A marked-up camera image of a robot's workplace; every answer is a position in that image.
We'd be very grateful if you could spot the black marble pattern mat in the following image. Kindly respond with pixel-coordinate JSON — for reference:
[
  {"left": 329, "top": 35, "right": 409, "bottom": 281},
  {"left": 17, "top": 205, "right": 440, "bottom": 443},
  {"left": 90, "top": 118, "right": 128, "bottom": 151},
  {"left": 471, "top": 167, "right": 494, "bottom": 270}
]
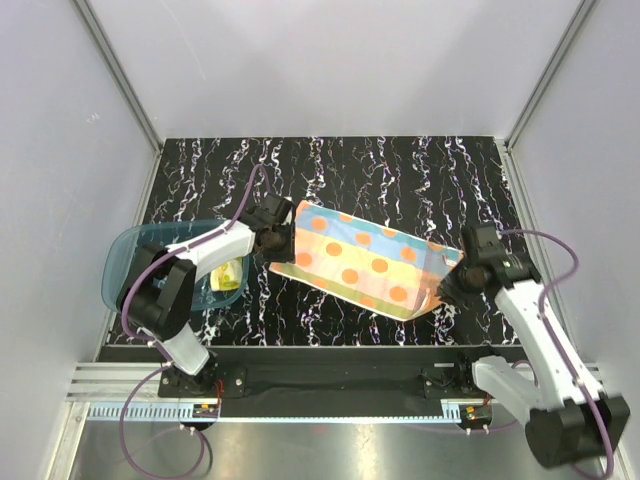
[{"left": 141, "top": 136, "right": 528, "bottom": 347}]

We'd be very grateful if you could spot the grey slotted cable duct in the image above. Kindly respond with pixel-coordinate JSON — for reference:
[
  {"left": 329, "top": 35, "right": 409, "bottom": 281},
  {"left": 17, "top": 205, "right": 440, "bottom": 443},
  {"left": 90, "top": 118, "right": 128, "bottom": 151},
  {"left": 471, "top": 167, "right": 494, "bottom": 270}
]
[{"left": 88, "top": 401, "right": 461, "bottom": 424}]

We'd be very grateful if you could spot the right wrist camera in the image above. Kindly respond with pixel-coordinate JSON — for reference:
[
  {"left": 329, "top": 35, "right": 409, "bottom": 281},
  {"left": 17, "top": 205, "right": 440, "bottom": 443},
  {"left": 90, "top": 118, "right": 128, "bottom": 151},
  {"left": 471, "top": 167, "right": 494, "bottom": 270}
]
[{"left": 461, "top": 223, "right": 540, "bottom": 281}]

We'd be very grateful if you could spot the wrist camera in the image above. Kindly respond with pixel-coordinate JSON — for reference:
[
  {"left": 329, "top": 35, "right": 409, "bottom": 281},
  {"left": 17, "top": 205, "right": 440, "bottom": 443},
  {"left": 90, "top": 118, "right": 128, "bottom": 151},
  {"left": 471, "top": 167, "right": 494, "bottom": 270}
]
[
  {"left": 239, "top": 193, "right": 295, "bottom": 232},
  {"left": 461, "top": 223, "right": 540, "bottom": 281}
]

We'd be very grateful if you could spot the blue transparent plastic bin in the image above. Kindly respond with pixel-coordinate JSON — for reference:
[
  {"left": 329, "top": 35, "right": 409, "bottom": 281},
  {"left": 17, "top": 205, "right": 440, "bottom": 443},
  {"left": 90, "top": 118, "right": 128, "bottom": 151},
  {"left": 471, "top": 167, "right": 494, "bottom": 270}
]
[{"left": 101, "top": 219, "right": 251, "bottom": 312}]

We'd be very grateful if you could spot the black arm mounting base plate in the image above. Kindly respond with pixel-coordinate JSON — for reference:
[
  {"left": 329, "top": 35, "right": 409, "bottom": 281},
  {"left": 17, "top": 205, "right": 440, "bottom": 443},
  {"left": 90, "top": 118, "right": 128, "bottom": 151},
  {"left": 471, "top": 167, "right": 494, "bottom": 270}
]
[{"left": 159, "top": 344, "right": 522, "bottom": 398}]

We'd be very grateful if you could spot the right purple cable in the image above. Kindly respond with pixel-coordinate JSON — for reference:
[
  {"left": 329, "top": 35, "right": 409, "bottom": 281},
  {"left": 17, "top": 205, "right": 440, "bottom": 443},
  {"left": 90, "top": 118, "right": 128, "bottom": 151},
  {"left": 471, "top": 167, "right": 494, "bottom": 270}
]
[{"left": 462, "top": 228, "right": 616, "bottom": 480}]

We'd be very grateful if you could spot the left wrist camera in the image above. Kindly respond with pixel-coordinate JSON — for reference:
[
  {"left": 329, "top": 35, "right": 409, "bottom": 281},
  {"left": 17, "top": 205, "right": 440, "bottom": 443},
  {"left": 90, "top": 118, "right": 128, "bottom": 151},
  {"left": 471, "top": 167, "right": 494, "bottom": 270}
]
[{"left": 239, "top": 193, "right": 295, "bottom": 232}]

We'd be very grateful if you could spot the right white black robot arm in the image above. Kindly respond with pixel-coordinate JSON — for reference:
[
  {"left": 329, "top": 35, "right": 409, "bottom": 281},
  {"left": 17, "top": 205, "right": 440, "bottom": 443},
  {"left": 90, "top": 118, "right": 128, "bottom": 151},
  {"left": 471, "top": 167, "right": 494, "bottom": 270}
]
[{"left": 438, "top": 256, "right": 630, "bottom": 477}]

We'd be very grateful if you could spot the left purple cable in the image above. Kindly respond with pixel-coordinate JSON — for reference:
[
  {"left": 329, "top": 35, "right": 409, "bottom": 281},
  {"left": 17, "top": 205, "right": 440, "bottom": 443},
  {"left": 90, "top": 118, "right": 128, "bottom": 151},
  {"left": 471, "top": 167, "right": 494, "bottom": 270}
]
[{"left": 119, "top": 163, "right": 274, "bottom": 476}]

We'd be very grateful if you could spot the purple cable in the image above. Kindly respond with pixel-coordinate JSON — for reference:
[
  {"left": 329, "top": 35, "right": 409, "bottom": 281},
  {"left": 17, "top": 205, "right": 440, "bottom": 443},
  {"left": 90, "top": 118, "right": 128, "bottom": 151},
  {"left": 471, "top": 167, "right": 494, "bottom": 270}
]
[
  {"left": 119, "top": 163, "right": 274, "bottom": 476},
  {"left": 462, "top": 228, "right": 616, "bottom": 480}
]

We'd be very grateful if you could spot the yellow white patterned towel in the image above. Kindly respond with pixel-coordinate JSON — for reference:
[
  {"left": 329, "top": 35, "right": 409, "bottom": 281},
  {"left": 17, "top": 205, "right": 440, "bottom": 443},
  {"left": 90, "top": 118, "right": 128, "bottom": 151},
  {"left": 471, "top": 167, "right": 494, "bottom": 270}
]
[{"left": 209, "top": 258, "right": 244, "bottom": 292}]

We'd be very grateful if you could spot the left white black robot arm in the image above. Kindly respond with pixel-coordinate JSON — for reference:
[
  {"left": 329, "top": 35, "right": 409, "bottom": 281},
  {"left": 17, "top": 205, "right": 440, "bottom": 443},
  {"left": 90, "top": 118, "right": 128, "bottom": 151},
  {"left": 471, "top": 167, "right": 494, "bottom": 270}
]
[{"left": 117, "top": 219, "right": 295, "bottom": 396}]

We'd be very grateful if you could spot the orange blue dotted towel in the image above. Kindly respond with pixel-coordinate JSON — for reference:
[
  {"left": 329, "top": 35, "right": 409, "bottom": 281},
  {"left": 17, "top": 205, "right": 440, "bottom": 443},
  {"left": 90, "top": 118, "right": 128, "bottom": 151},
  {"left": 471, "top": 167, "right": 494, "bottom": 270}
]
[{"left": 269, "top": 201, "right": 463, "bottom": 322}]

